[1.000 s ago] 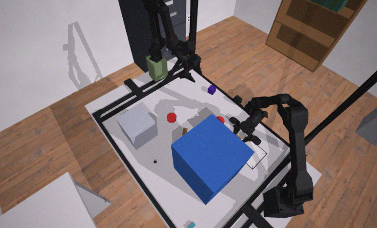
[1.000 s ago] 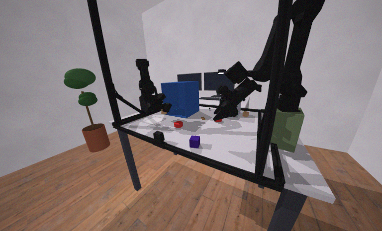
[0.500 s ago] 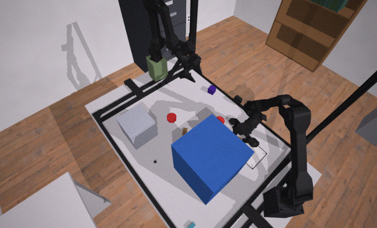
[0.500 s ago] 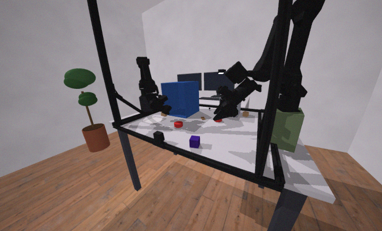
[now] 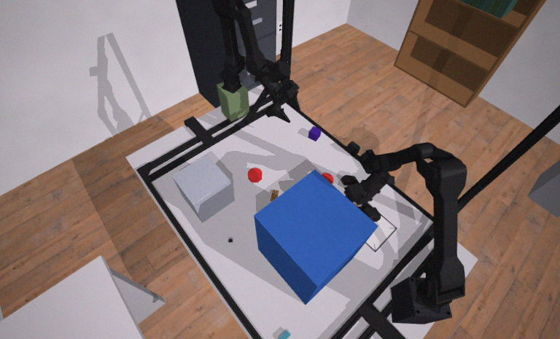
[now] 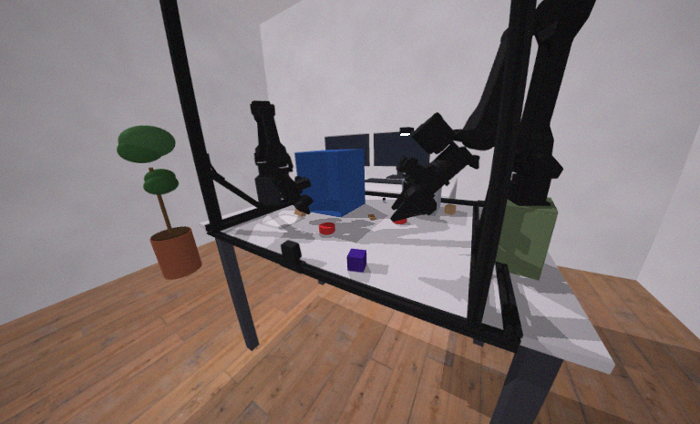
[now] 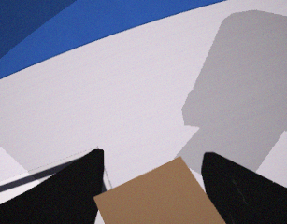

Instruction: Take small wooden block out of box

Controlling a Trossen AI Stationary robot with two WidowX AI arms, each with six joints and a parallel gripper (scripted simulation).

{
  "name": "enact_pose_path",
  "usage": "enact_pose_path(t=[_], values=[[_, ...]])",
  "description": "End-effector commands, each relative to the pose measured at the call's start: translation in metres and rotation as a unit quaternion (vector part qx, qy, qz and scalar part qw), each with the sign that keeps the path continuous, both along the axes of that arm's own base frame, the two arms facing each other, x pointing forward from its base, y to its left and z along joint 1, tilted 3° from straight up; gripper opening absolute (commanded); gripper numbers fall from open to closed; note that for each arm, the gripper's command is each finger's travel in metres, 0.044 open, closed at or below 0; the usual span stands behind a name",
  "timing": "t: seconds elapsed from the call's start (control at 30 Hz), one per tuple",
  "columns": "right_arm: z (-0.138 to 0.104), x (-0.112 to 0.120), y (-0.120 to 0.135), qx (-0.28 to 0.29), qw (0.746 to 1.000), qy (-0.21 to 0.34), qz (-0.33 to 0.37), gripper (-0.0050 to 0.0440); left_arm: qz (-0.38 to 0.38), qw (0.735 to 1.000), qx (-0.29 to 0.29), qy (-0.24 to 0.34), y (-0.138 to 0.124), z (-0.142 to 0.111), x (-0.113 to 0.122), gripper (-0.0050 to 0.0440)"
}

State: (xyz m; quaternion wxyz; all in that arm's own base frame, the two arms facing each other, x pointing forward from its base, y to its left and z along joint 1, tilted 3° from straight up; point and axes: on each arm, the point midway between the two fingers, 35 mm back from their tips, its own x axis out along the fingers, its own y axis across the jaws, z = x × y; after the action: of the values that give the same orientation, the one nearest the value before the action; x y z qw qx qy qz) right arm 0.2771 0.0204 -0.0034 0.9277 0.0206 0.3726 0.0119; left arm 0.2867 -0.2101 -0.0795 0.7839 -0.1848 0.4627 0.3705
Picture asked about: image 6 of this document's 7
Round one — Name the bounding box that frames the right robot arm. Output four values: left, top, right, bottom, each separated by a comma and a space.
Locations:
396, 0, 596, 206

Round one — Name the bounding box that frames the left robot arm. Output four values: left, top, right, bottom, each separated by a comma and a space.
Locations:
250, 100, 311, 195

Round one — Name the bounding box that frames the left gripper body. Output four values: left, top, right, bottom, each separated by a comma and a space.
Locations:
281, 188, 313, 212

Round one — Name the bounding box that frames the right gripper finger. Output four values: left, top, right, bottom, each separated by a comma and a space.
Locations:
390, 191, 425, 222
391, 181, 409, 210

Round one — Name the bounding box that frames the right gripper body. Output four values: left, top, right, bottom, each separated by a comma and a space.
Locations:
405, 160, 452, 216

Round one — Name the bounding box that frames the purple cube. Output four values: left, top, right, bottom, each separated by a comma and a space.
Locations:
346, 249, 366, 273

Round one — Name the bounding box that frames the large blue box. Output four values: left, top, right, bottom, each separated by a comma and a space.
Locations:
294, 149, 365, 217

